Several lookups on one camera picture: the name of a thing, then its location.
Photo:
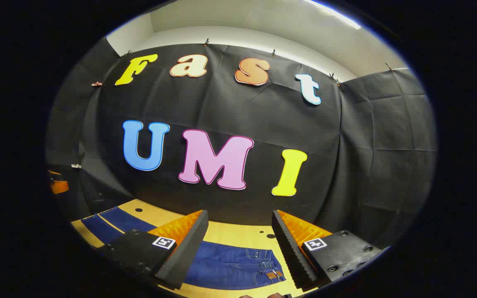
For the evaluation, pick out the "black backdrop cloth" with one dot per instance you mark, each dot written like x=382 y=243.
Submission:
x=222 y=107

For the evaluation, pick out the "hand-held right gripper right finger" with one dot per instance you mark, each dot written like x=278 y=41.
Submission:
x=290 y=252

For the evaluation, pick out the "blue denim jeans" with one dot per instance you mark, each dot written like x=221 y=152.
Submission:
x=230 y=265

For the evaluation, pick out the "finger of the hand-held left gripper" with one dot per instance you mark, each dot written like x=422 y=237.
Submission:
x=59 y=187

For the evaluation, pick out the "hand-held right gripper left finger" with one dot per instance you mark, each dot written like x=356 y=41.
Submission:
x=189 y=248

